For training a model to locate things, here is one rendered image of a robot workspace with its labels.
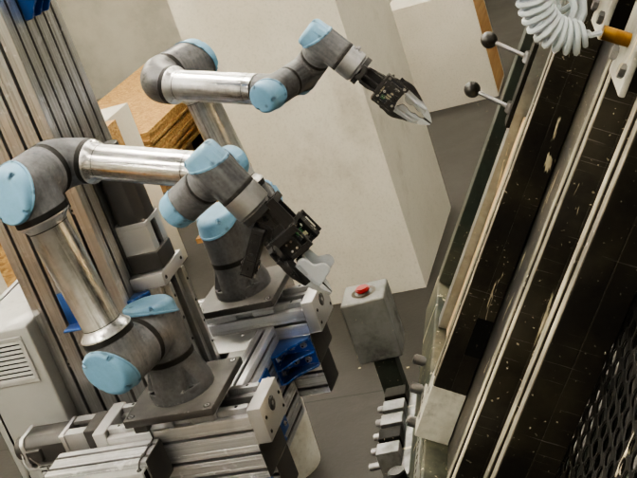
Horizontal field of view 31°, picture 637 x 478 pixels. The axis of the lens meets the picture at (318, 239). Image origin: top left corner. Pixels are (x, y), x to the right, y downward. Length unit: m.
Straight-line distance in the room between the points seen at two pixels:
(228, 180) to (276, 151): 3.02
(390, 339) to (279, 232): 0.99
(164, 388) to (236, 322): 0.51
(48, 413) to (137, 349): 0.55
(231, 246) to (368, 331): 0.43
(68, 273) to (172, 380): 0.36
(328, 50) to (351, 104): 2.27
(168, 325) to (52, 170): 0.43
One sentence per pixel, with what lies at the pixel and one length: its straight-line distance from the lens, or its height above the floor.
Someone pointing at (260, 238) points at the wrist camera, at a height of 1.45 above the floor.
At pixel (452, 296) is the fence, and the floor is 0.97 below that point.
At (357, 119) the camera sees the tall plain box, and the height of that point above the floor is 0.84.
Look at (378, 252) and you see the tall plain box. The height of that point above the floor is 0.21.
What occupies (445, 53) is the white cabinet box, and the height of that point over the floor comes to 0.36.
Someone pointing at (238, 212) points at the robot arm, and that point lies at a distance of 2.11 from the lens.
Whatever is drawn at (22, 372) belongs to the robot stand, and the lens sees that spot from 2.93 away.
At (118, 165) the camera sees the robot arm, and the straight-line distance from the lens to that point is 2.38.
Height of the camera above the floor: 2.16
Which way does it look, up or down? 20 degrees down
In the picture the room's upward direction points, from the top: 19 degrees counter-clockwise
